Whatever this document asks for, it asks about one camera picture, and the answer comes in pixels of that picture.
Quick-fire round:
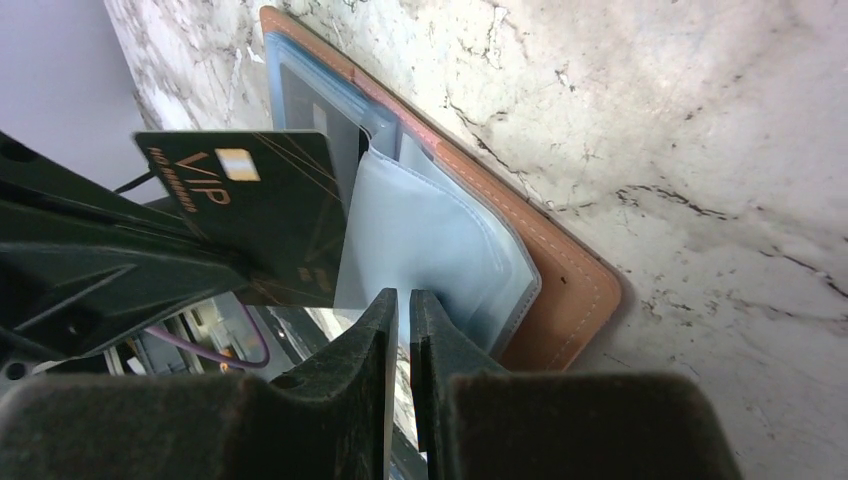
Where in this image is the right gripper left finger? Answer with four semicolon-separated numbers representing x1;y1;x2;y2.
1;288;398;479

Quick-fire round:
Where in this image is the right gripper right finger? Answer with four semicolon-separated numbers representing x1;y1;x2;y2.
409;290;741;479

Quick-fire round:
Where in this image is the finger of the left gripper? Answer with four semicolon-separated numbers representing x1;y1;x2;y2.
1;132;199;246
1;242;247;360

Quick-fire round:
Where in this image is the black VIP credit card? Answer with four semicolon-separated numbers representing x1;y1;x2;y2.
133;130;346;308

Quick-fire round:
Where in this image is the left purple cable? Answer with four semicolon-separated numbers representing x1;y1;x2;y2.
142;303;272;371

